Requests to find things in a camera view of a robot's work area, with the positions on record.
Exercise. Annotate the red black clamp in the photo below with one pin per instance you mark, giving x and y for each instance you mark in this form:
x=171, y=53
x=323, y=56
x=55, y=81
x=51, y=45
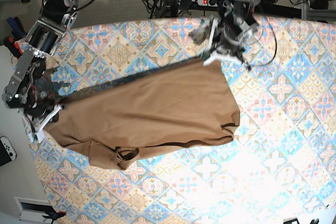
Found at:
x=13, y=47

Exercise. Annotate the patterned tile tablecloth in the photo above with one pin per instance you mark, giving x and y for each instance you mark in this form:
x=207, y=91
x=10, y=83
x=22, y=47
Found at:
x=281, y=163

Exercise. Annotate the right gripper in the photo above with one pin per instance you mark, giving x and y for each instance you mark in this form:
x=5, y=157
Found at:
x=38, y=117

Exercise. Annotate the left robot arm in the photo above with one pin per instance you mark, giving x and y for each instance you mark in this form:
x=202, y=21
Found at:
x=237, y=8

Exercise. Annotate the orange black bottom clamp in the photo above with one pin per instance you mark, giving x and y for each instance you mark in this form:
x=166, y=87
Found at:
x=53, y=215

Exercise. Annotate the game console controller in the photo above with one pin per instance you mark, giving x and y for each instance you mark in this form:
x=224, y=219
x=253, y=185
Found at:
x=7, y=152

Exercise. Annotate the white power strip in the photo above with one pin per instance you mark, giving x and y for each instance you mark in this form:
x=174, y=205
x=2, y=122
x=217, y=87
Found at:
x=209, y=3

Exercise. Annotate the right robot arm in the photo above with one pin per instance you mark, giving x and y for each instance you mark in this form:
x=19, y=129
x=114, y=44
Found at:
x=55, y=19

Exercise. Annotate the white box with window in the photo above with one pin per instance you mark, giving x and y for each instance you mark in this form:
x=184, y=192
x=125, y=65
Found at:
x=32, y=210

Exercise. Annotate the brown t-shirt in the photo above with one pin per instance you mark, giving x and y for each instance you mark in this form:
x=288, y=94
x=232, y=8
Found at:
x=181, y=106

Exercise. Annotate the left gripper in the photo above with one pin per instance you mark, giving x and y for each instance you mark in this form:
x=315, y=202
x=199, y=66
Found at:
x=227, y=40

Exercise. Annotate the blue black clamp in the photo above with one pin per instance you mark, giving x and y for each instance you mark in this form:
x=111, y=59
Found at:
x=18, y=31

